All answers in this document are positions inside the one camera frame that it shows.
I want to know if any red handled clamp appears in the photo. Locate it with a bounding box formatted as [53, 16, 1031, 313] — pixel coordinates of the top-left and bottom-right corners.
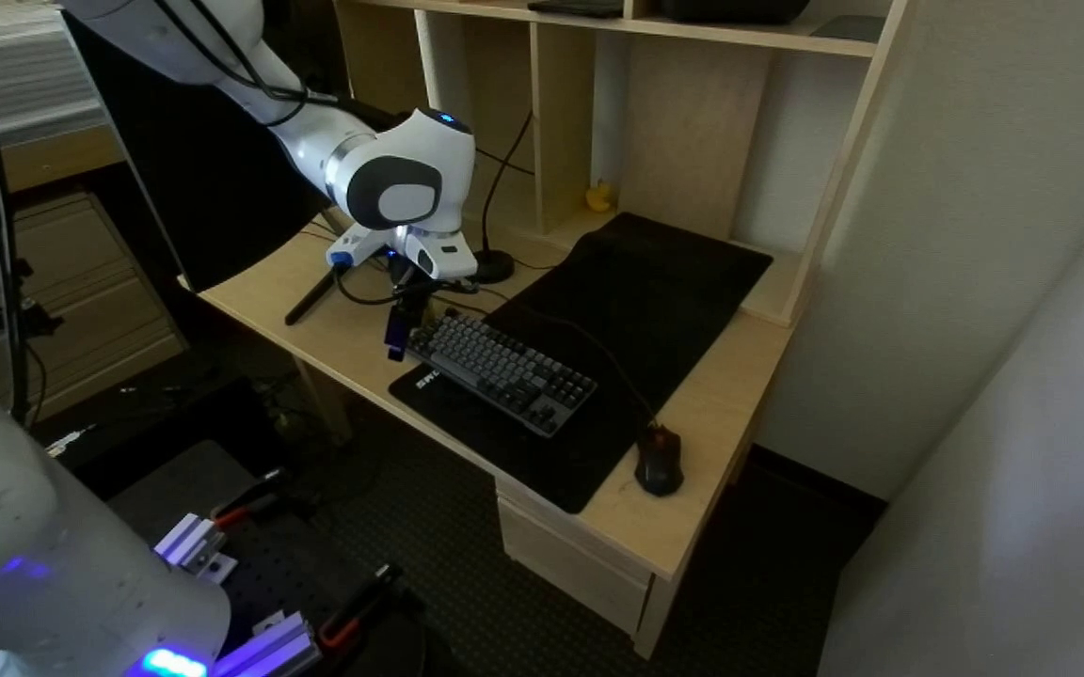
[152, 466, 290, 584]
[209, 561, 409, 677]

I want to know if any grey mechanical keyboard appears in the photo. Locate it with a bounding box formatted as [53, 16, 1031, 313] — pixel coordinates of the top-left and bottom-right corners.
[409, 307, 602, 442]

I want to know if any yellow rubber duck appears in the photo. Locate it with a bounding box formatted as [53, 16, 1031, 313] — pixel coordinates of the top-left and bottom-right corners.
[578, 181, 620, 219]

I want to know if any flat black tablet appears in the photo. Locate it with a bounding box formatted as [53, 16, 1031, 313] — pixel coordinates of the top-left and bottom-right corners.
[522, 0, 630, 20]

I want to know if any light wooden shelf hutch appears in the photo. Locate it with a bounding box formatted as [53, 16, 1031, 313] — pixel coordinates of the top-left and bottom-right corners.
[331, 0, 916, 329]

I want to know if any wooden side cabinet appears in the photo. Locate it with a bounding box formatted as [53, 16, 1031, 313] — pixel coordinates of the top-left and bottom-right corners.
[0, 122, 189, 424]

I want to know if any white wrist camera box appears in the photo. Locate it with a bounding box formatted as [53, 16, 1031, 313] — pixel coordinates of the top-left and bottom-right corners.
[322, 221, 483, 284]

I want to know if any white slatted panel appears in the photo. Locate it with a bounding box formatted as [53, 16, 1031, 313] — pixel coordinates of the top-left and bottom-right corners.
[0, 0, 114, 142]

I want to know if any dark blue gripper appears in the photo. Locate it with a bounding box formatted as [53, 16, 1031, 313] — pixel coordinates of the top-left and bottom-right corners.
[379, 261, 442, 363]

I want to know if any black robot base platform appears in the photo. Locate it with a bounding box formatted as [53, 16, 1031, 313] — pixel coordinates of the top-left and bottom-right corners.
[100, 435, 472, 677]

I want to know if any black hard case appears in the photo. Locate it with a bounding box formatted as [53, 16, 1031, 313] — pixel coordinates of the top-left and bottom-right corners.
[659, 0, 818, 25]

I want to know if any light wooden desk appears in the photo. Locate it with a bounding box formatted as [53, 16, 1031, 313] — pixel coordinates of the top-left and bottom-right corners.
[178, 201, 803, 660]

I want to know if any black computer mouse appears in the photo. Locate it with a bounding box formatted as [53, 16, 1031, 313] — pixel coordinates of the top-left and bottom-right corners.
[634, 422, 689, 501]

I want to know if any black gooseneck microphone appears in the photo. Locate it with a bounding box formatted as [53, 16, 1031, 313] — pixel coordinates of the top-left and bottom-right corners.
[459, 109, 536, 284]

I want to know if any black desk mat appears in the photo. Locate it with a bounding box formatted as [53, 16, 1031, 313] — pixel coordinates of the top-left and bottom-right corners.
[388, 206, 778, 518]

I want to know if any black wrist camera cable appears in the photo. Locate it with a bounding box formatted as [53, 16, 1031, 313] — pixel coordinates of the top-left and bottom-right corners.
[335, 265, 409, 313]

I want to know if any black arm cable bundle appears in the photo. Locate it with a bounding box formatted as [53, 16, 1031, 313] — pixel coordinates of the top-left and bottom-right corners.
[152, 0, 359, 129]

